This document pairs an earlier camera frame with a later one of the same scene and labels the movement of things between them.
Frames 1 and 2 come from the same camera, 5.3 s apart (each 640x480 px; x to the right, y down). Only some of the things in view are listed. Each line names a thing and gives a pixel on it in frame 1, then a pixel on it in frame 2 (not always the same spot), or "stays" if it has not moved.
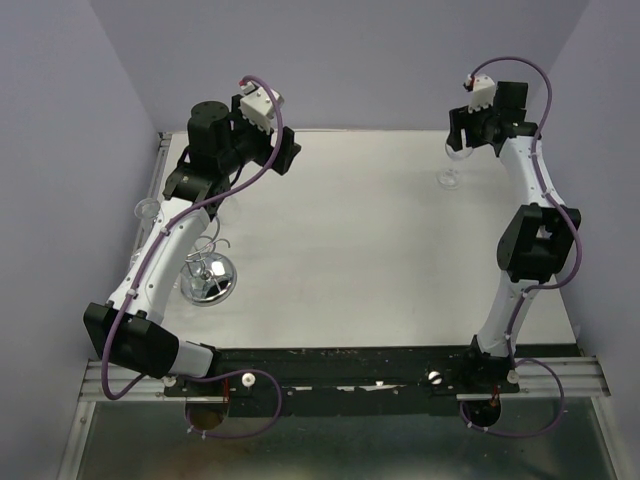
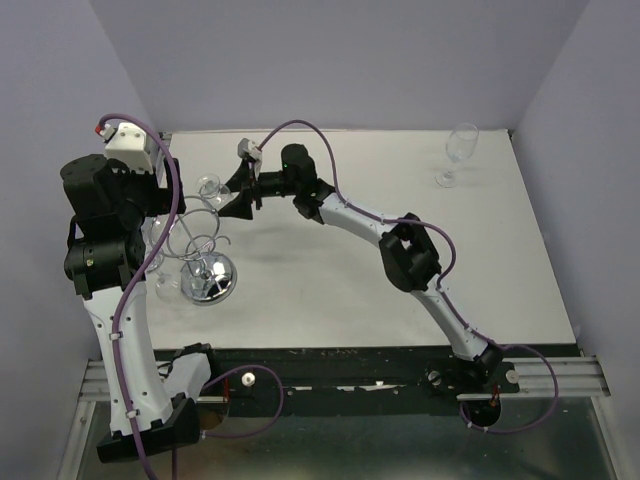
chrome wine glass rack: x=208 y=277 stays
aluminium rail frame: x=554 y=378 stays
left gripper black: x=287 y=150 → x=162 y=197
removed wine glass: x=449 y=178 stays
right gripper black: x=460 y=118 → x=243 y=181
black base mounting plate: x=353 y=381 stays
